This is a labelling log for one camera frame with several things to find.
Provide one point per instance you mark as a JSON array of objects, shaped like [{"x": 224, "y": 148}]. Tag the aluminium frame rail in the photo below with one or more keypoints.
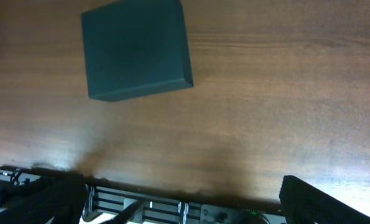
[{"x": 103, "y": 197}]

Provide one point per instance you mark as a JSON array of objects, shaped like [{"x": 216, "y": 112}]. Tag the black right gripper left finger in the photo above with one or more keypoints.
[{"x": 43, "y": 200}]

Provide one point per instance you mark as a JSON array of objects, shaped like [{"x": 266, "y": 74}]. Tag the black box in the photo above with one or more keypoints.
[{"x": 135, "y": 48}]

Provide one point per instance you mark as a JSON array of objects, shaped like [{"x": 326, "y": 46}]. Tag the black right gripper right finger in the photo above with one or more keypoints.
[{"x": 302, "y": 203}]

